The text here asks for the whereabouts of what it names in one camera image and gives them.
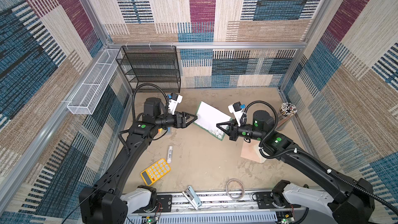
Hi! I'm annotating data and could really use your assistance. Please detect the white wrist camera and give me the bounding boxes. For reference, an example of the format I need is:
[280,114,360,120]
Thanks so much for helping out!
[168,93,183,115]
[228,102,247,127]

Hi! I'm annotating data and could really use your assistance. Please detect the light blue stapler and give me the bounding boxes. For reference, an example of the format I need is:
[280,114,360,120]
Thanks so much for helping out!
[182,186,202,211]

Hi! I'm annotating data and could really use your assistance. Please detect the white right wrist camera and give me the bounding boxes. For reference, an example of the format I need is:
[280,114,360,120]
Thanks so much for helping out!
[228,102,247,127]

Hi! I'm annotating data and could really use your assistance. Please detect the black wire shelf rack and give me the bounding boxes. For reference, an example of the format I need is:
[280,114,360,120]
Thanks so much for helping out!
[116,46,181,93]

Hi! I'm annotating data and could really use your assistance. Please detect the yellow calculator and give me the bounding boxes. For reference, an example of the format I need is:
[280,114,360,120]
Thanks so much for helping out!
[141,158,171,186]

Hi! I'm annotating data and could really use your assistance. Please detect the pink envelope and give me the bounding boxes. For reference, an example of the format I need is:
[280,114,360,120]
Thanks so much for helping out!
[240,140,266,163]

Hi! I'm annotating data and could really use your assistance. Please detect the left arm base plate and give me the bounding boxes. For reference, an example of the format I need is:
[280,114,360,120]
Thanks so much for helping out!
[144,195,173,213]

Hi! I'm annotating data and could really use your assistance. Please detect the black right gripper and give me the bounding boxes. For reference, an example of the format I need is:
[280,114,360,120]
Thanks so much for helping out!
[216,117,264,142]

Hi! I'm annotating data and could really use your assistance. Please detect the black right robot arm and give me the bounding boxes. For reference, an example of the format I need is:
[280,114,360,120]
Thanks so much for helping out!
[216,100,398,224]

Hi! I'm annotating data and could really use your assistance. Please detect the white glue stick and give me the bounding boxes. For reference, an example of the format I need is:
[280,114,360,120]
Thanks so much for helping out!
[167,146,173,164]

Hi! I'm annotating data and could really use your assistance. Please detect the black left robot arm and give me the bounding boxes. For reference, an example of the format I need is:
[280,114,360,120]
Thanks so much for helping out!
[79,93,198,224]

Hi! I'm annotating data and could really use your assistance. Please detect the white letter with green border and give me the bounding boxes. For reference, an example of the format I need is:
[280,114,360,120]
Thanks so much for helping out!
[194,102,232,141]

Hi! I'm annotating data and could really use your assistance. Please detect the white wire mesh basket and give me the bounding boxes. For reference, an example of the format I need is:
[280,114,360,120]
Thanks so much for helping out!
[67,49,119,115]

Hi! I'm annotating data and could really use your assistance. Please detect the coiled white cable ring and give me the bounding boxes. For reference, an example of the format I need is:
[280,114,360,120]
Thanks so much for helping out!
[225,178,245,201]

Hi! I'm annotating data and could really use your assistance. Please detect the cup of pencils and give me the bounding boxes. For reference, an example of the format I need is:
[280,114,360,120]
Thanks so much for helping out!
[276,102,297,131]

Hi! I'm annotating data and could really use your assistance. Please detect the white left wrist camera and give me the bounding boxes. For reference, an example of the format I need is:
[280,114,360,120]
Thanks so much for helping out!
[168,93,183,115]

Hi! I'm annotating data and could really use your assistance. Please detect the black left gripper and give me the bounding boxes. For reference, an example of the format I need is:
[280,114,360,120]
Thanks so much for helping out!
[154,111,196,130]

